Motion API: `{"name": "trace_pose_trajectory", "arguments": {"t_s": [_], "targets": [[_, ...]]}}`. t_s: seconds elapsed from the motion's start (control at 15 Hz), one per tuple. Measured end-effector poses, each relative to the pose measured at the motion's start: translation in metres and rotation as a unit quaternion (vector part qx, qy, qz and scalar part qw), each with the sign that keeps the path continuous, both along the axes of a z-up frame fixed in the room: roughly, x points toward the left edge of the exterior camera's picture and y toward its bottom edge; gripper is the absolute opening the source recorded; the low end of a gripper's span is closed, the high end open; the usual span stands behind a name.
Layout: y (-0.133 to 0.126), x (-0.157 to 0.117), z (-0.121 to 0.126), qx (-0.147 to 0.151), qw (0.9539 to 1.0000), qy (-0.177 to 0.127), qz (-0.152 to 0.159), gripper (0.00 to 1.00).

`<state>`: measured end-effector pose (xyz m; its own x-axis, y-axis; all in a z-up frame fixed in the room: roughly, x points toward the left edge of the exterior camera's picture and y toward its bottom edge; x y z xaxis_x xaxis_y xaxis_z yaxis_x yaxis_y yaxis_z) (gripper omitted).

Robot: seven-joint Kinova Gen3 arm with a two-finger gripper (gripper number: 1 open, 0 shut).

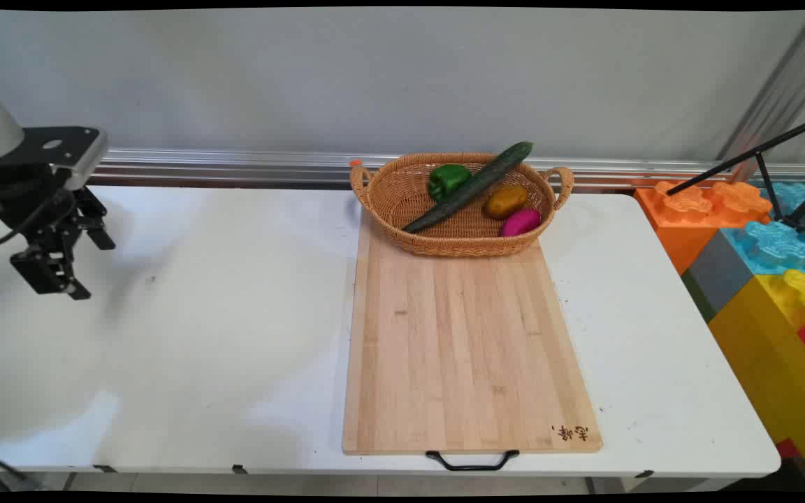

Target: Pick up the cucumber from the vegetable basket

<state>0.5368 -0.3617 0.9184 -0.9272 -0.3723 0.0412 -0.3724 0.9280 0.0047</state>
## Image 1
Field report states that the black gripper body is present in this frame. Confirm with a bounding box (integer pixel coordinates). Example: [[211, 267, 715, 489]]
[[0, 164, 90, 249]]

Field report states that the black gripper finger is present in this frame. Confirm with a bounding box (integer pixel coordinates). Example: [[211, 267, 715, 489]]
[[75, 187, 116, 252], [10, 237, 92, 302]]

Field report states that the long green cucumber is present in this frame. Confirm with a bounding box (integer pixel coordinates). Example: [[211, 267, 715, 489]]
[[402, 141, 535, 235]]

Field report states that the green bell pepper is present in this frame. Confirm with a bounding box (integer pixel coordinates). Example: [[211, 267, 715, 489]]
[[428, 163, 473, 203]]

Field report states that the woven wicker basket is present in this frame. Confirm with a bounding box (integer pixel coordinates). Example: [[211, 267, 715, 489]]
[[349, 152, 575, 258]]

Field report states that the wooden cutting board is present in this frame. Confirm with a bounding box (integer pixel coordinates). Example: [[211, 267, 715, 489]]
[[342, 207, 604, 472]]

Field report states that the brown potato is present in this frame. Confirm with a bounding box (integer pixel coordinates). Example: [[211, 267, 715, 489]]
[[484, 184, 530, 220]]

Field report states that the magenta sweet potato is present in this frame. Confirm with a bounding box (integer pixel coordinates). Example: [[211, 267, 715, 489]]
[[500, 208, 542, 238]]

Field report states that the orange toy block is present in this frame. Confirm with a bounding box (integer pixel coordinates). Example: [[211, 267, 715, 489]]
[[634, 180, 774, 275]]

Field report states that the grey toy block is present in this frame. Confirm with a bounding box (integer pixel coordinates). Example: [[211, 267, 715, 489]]
[[681, 229, 754, 323]]

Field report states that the black tripod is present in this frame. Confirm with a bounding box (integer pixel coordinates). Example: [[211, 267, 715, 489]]
[[666, 112, 805, 235]]

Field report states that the blue toy block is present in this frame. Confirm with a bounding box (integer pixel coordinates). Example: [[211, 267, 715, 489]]
[[720, 182, 805, 277]]

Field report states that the yellow toy block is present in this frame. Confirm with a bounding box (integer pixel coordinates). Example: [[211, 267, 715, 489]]
[[708, 268, 805, 492]]

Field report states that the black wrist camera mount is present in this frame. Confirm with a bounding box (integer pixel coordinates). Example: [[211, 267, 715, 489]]
[[0, 126, 108, 191]]

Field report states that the aluminium rail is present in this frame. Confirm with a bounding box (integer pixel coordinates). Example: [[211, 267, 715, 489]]
[[92, 147, 805, 191]]

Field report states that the aluminium post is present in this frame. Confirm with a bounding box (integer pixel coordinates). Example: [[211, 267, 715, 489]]
[[717, 10, 805, 184]]

